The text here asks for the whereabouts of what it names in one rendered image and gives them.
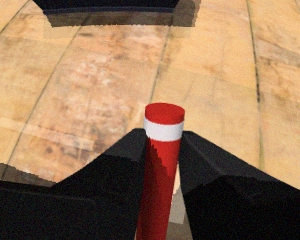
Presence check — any grey sloped panel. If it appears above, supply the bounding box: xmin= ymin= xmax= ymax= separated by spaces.
xmin=33 ymin=0 xmax=179 ymax=15

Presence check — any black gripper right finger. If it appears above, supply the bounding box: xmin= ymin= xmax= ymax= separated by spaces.
xmin=177 ymin=131 xmax=300 ymax=240

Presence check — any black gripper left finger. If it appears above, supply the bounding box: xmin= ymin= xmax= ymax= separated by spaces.
xmin=0 ymin=128 xmax=147 ymax=240

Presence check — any red peg with white band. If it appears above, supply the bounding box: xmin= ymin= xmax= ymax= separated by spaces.
xmin=137 ymin=103 xmax=186 ymax=240

